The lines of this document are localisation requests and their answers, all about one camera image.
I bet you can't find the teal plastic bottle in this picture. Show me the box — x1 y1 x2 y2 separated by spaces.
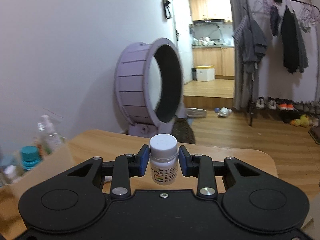
20 146 41 171

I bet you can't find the bag of green packets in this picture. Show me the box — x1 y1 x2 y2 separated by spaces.
32 108 67 158

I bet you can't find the large white pill bottle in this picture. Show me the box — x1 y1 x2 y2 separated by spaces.
4 165 19 184

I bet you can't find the blue cap clear jar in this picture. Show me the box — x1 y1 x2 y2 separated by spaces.
1 154 16 169

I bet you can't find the cream plastic storage bin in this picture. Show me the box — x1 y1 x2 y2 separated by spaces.
1 144 75 199

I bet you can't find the black clothes rack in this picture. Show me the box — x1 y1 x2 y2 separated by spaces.
241 0 319 116

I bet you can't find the white box yellow lid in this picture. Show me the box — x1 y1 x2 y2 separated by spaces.
195 65 215 82

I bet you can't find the purple cat exercise wheel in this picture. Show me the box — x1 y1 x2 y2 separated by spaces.
114 38 184 138

